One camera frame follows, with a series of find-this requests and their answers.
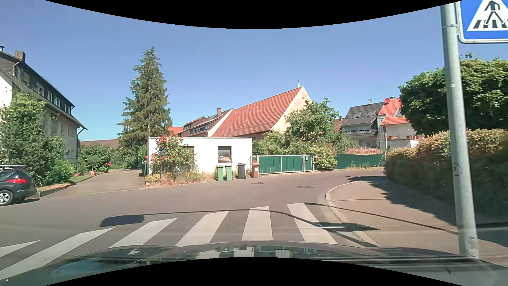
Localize large red-roofed building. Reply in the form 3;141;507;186
211;80;312;141

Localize small white flat-roofed building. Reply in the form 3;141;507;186
146;137;253;176

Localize green slatted gate fence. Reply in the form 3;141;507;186
257;154;314;175

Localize brown-roofed house with chimney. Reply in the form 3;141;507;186
178;108;235;138

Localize green bushy tree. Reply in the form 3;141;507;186
253;98;358;156

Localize grey asphalt road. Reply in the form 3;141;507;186
0;168;386;281

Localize round flowering bush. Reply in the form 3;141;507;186
310;145;338;171

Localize red flowering rose bush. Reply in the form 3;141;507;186
144;135;196;177

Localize road markings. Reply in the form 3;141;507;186
0;203;339;281

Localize green mesh fence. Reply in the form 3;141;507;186
334;153;385;170

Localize grey-roofed house with dormers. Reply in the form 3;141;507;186
340;99;387;149

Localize car's own bonnet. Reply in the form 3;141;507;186
0;240;508;286

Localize tall dark conifer tree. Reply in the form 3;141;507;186
116;46;174;151

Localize white house with red roof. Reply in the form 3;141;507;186
377;97;422;151

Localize green garden shrubs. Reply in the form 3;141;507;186
75;143;117;174

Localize grey paved pavement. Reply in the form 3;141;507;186
325;177;508;267

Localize trimmed green hedge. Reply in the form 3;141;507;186
384;128;508;215

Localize white house with dark roof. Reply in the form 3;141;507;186
0;45;88;163

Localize blue pedestrian crossing sign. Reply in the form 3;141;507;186
440;0;508;259

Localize large green bush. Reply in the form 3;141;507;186
0;92;76;186

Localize large round green tree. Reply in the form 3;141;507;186
398;53;508;136

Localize dark grey car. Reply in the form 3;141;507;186
0;164;38;207

